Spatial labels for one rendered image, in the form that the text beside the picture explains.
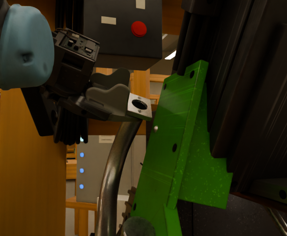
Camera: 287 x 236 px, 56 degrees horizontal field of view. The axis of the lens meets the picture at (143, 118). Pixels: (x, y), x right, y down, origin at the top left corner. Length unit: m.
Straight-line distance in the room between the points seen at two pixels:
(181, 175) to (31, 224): 0.44
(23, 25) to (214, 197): 0.27
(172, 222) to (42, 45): 0.21
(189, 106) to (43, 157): 0.42
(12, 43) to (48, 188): 0.45
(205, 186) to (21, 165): 0.43
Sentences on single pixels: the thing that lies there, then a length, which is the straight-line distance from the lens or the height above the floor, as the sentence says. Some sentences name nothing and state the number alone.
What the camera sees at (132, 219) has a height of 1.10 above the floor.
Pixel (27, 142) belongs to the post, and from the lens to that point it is 0.65.
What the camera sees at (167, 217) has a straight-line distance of 0.30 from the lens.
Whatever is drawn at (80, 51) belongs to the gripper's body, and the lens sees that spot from 0.38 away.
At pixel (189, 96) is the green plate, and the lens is 0.32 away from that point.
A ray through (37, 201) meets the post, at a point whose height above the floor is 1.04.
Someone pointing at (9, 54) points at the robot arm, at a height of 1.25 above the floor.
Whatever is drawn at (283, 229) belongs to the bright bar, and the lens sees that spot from 0.38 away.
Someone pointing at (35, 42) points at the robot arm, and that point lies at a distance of 0.27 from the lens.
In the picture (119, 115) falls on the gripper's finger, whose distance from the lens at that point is 0.39.
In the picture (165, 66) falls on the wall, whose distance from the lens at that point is 11.41.
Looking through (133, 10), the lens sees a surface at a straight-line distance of 0.62.
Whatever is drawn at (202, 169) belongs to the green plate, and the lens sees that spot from 0.33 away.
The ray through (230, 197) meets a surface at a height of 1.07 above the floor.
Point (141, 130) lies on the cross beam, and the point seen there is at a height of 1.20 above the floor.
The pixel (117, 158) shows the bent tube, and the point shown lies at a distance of 0.47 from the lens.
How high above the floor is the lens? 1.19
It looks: 3 degrees up
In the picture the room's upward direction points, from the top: straight up
